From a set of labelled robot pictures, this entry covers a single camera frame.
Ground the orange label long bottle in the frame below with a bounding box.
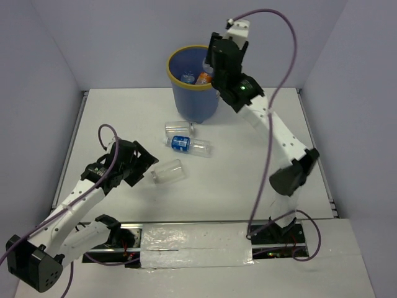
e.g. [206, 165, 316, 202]
[195, 71, 212, 85]

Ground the clear crushed bottle white cap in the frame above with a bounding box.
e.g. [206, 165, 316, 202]
[202, 58, 213, 78]

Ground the short clear wide bottle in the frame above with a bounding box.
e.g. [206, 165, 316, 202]
[151, 159, 187, 184]

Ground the colourful label bottle blue cap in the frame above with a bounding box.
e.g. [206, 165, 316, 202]
[180, 71, 195, 84]

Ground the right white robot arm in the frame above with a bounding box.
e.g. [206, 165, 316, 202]
[205, 19, 319, 243]

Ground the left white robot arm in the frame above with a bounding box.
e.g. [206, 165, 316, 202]
[6, 140, 159, 293]

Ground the blue bin with yellow rim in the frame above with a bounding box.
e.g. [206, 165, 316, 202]
[166, 45, 220, 123]

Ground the clear bottle near bin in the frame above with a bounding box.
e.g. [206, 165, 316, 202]
[164, 121, 194, 137]

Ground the blue label clear bottle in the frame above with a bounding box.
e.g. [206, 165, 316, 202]
[163, 135, 212, 158]

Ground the silver foil sheet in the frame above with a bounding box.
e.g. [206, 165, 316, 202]
[140, 223, 254, 269]

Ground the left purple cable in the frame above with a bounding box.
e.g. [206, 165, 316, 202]
[0, 124, 143, 298]

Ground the black metal base rail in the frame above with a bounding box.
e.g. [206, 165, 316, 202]
[82, 223, 309, 268]

